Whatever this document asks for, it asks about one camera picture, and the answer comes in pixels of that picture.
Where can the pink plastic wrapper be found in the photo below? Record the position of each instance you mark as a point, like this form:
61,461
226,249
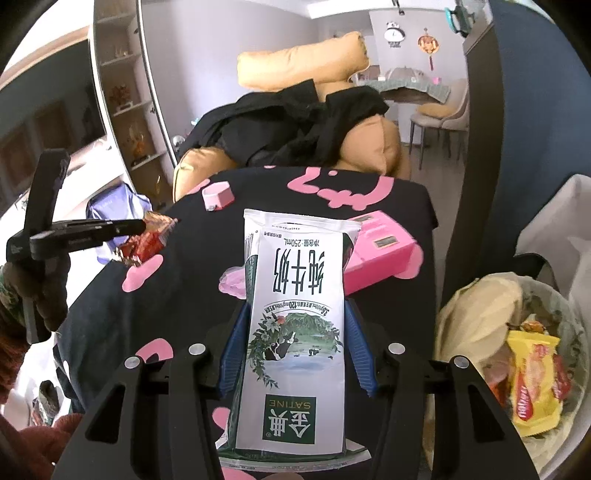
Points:
231,281

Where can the person's left hand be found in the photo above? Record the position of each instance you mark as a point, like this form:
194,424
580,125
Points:
57,290

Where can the grey dining chair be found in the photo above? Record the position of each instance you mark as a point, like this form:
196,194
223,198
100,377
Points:
438,124

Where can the red foil wrapper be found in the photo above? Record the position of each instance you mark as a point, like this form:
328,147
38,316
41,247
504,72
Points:
147,244

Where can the bin with white bag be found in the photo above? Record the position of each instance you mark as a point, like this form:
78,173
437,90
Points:
554,221

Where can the pale yellow paper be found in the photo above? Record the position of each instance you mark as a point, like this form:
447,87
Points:
480,300

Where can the dark blue panel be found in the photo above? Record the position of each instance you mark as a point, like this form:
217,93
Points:
531,92

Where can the hanging wall ornament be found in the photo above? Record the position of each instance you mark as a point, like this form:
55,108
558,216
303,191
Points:
428,46

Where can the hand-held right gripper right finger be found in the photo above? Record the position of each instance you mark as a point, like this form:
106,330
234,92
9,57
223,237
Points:
362,360

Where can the small pink box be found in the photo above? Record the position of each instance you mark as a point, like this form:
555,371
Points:
218,196

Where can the purple bag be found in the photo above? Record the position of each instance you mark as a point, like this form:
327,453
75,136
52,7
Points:
115,203

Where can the black cabinet panel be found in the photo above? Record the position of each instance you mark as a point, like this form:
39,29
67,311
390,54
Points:
485,161

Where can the black clothing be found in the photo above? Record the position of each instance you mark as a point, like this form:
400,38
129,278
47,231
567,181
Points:
277,124

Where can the tall display shelf cabinet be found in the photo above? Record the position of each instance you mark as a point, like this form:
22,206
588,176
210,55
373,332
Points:
124,69

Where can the black blanket with pink print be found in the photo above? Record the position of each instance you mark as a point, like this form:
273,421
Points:
184,286

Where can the tan beanbag sofa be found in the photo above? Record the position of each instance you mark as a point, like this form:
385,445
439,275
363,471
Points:
300,60

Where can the large pink box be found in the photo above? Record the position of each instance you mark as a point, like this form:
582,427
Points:
383,258

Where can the red plastic packet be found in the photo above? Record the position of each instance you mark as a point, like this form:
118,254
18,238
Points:
562,381

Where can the white green milk carton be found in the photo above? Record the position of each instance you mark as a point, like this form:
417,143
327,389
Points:
295,277

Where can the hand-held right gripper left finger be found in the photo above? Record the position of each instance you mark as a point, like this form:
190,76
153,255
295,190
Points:
233,360

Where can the black television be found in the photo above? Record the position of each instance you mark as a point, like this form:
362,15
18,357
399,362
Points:
46,124

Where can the yellow snack packet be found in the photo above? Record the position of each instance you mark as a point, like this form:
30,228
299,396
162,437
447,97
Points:
531,383

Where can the teal toy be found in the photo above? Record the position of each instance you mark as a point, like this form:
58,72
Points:
463,16

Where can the dining table with mesh cover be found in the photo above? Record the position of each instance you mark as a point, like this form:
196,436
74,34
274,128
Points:
406,85

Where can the panda wall clock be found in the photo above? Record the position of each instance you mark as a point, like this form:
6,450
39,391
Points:
394,33

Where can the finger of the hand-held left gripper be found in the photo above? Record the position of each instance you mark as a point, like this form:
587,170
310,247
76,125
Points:
124,228

